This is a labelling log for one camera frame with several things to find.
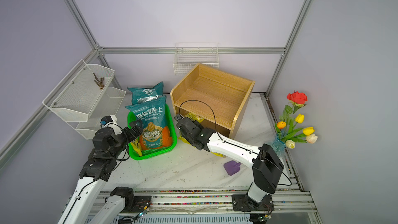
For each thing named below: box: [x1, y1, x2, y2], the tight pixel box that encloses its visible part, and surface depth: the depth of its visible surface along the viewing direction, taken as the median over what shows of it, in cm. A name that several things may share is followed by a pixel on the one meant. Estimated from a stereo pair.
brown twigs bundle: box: [93, 72, 105, 90], surface depth 86 cm
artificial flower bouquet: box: [274, 90, 318, 149], surface depth 72 cm
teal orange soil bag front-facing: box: [124, 95, 173, 151], surface depth 88 cm
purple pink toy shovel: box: [223, 160, 241, 176], surface depth 87 cm
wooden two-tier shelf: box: [170, 63, 256, 140], surface depth 77 cm
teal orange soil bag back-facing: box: [126, 81, 165, 105], surface depth 95 cm
